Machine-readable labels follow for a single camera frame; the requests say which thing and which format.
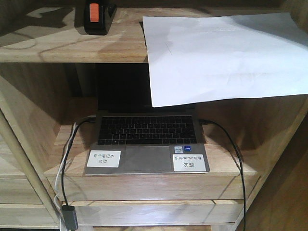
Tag grey open laptop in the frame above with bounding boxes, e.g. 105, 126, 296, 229
85, 63, 210, 175

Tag black cable of laptop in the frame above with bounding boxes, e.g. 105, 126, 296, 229
61, 116, 97, 206
198, 119, 247, 231

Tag grey usb hub adapter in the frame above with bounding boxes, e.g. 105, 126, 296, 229
62, 205, 78, 231

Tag black cable right of laptop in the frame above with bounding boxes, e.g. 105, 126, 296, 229
198, 119, 247, 231

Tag white label sticker right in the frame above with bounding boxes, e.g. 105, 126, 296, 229
173, 154, 209, 172

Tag white label sticker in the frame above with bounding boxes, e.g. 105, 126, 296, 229
173, 154, 209, 172
86, 150, 121, 168

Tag white paper sheet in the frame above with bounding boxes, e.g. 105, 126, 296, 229
143, 13, 308, 107

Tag white cable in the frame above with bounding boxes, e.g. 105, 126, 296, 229
53, 122, 77, 231

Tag black stapler with orange stripe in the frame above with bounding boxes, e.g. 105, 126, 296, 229
83, 0, 117, 36

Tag white label sticker left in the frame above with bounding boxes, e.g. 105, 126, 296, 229
86, 150, 121, 168

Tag black cable left of laptop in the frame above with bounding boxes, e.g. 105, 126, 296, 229
61, 116, 97, 206

